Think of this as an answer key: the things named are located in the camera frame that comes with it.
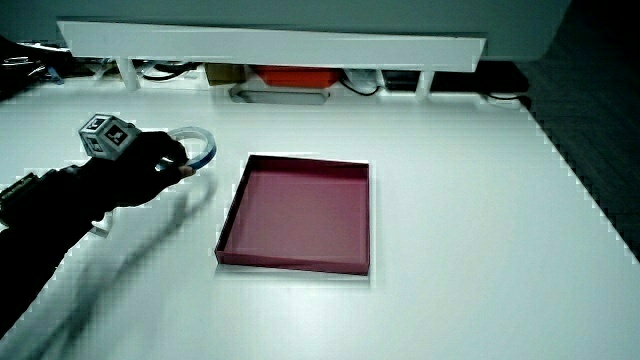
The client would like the small white object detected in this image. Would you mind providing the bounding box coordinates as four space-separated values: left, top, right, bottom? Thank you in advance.
88 209 115 239

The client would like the brown cardboard box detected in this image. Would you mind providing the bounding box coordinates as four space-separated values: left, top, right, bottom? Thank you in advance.
204 62 248 87

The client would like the black box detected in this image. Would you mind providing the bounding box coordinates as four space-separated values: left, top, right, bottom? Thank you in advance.
381 69 424 93

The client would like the person's right forearm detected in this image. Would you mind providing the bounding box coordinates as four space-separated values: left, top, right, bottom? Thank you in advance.
0 164 109 337

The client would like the orange box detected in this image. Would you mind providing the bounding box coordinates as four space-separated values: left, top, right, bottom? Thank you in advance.
253 65 343 90

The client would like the black cable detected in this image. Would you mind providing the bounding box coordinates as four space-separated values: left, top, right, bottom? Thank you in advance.
480 91 533 110
141 61 202 83
341 78 382 98

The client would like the dark red shallow box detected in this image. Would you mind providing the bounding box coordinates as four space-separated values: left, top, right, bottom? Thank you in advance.
214 153 372 277

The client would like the person's right hand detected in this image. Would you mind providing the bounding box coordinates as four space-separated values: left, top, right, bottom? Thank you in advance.
78 114 197 210

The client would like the black equipment pile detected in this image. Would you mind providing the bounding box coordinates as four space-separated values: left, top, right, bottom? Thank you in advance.
0 34 76 103

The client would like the white desk shelf riser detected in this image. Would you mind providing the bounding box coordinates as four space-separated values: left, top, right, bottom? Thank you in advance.
56 19 487 99

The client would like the blue tape roll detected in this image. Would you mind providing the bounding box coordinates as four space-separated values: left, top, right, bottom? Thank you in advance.
157 125 218 171

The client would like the grey flat device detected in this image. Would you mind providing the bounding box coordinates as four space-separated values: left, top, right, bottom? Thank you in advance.
228 84 332 107

